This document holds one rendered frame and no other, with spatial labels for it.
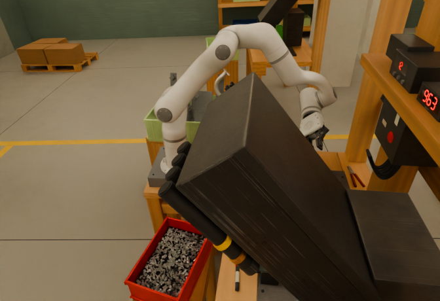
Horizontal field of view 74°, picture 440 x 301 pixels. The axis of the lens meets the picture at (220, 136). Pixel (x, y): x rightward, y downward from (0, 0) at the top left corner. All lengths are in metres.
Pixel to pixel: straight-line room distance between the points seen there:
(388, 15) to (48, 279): 2.54
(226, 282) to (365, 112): 1.01
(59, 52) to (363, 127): 5.66
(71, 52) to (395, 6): 5.59
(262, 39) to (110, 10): 7.36
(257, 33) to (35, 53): 5.83
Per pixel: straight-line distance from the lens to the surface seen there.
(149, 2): 8.08
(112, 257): 2.47
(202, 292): 1.25
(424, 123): 0.79
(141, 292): 1.20
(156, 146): 2.12
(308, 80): 1.25
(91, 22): 8.66
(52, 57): 6.52
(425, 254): 0.91
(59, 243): 2.73
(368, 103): 1.57
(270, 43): 1.19
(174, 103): 1.30
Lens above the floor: 1.89
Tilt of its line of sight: 33 degrees down
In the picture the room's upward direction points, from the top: 3 degrees counter-clockwise
